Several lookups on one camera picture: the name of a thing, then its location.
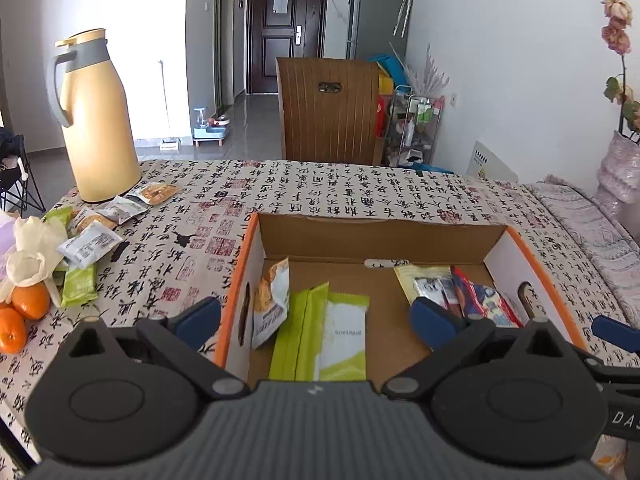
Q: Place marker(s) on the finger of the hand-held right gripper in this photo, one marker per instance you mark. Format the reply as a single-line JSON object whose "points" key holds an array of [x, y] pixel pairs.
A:
{"points": [[617, 331]]}

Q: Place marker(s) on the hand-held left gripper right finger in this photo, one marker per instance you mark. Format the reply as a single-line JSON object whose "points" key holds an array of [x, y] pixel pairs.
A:
{"points": [[435, 322]]}

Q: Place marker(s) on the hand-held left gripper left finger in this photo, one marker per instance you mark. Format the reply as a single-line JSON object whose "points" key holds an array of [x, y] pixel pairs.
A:
{"points": [[200, 320]]}

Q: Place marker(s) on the small foil snack packet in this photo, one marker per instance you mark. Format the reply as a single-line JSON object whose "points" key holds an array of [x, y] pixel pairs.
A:
{"points": [[430, 290]]}

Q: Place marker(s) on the yellow snack packet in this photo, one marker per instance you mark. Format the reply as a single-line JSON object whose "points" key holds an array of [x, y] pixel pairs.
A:
{"points": [[410, 277]]}

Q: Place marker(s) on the red snack packet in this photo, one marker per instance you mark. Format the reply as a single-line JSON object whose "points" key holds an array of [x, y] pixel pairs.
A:
{"points": [[487, 305]]}

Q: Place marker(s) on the white orange chip packet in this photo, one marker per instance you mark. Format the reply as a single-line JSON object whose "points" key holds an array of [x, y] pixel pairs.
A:
{"points": [[272, 300]]}

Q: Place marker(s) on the green white snack packet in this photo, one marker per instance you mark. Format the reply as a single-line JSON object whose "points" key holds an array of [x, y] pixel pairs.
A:
{"points": [[345, 335]]}

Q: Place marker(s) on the plain green snack packet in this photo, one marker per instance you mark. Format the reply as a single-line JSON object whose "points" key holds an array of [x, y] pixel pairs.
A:
{"points": [[295, 330]]}

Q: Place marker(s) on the red cardboard box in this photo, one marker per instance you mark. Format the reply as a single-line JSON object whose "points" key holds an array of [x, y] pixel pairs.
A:
{"points": [[380, 240]]}

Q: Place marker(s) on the grey quilted blanket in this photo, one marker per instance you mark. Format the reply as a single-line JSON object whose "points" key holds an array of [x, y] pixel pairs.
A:
{"points": [[590, 230]]}

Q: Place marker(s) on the small green snack packet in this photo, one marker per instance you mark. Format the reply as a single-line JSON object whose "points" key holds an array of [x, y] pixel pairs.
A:
{"points": [[57, 215], [79, 285]]}

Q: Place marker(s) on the white flat snack packet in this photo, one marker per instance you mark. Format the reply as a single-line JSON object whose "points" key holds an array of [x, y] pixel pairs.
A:
{"points": [[90, 245]]}

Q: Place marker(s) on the orange print snack packet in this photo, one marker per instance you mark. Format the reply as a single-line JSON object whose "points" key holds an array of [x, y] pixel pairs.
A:
{"points": [[155, 192]]}

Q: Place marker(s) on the white brown snack packet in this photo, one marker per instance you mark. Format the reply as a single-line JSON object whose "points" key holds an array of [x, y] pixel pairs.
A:
{"points": [[122, 207], [87, 220]]}

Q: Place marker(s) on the calligraphy printed tablecloth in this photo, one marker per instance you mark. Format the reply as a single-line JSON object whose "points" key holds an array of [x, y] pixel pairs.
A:
{"points": [[350, 185]]}

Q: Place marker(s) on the orange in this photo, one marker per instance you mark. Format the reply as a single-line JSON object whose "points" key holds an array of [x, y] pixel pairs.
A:
{"points": [[31, 301], [11, 330]]}

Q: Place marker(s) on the white mop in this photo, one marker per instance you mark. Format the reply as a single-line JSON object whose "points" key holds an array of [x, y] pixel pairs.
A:
{"points": [[169, 144]]}

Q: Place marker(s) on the pet water dispenser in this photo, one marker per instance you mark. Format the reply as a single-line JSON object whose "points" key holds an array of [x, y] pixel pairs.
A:
{"points": [[210, 132]]}

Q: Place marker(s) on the yellow thermos jug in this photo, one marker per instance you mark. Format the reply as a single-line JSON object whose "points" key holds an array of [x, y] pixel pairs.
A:
{"points": [[100, 135]]}

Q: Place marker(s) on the red gift box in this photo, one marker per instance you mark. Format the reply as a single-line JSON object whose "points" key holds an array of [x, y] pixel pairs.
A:
{"points": [[380, 115]]}

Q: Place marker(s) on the black folding chair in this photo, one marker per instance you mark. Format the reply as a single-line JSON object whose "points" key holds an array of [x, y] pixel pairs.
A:
{"points": [[15, 175]]}

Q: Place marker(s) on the yellow bag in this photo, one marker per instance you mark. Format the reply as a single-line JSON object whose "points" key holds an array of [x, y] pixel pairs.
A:
{"points": [[384, 82]]}

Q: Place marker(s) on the white dried grass bunch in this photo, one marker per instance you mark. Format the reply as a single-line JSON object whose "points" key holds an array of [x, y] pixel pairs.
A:
{"points": [[427, 72]]}

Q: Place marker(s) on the blue plastic item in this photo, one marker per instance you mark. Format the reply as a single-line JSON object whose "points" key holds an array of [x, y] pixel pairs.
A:
{"points": [[390, 67]]}

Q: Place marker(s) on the dark brown door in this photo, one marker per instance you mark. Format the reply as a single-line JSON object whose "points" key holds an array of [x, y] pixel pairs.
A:
{"points": [[280, 60]]}

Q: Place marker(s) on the dried pink roses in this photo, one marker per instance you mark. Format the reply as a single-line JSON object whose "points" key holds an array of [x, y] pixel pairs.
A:
{"points": [[616, 37]]}

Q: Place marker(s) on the grey refrigerator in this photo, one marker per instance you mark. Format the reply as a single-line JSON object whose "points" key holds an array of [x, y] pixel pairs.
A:
{"points": [[375, 25]]}

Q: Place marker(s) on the white folded umbrella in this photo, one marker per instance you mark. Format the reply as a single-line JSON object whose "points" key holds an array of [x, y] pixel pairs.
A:
{"points": [[406, 0]]}

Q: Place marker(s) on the white wall socket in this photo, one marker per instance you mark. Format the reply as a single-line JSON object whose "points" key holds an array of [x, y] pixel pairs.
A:
{"points": [[454, 99]]}

